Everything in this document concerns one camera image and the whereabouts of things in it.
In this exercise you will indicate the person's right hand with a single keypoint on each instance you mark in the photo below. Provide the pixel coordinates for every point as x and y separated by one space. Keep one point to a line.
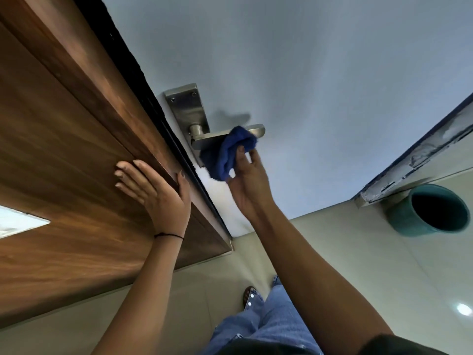
251 188

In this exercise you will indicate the person's left hand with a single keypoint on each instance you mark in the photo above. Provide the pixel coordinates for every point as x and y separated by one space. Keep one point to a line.
162 203

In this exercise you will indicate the person's left middle finger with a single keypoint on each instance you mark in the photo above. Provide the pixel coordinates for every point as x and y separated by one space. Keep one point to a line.
135 174

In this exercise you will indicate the person's left little finger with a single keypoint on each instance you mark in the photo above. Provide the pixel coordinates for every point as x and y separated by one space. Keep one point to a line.
128 192

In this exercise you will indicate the person's left thumb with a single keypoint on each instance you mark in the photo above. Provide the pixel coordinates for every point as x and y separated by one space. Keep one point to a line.
184 188

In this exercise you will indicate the person's right thumb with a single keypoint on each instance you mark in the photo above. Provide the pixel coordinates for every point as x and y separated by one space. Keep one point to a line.
239 158

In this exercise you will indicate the blue cleaning cloth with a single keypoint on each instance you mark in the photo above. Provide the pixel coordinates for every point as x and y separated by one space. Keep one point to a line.
221 155

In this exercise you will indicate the person's right forearm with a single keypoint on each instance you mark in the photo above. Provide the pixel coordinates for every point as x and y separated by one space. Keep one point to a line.
317 284

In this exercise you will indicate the person's left forearm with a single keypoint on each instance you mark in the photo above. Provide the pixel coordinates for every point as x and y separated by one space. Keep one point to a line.
142 292

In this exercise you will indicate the black wrist thread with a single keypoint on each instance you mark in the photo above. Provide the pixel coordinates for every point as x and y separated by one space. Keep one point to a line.
168 235

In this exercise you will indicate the black door seal strip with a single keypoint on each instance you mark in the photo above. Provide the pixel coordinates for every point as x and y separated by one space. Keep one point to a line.
147 99

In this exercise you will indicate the grey door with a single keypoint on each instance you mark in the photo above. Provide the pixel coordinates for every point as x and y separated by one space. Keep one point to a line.
295 70

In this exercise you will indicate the brown studded sandal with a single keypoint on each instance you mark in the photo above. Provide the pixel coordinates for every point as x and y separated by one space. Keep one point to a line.
249 296

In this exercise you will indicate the blue jeans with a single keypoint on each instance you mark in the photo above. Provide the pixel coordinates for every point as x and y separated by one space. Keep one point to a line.
266 325

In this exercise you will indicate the teal plastic bucket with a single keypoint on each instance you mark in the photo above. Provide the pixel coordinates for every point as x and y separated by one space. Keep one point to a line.
428 212

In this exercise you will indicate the brown wooden door frame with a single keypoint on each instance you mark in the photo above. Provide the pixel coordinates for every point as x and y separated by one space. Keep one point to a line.
66 144

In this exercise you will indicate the chipped white door frame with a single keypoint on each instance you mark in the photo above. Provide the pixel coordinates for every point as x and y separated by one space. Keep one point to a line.
417 155

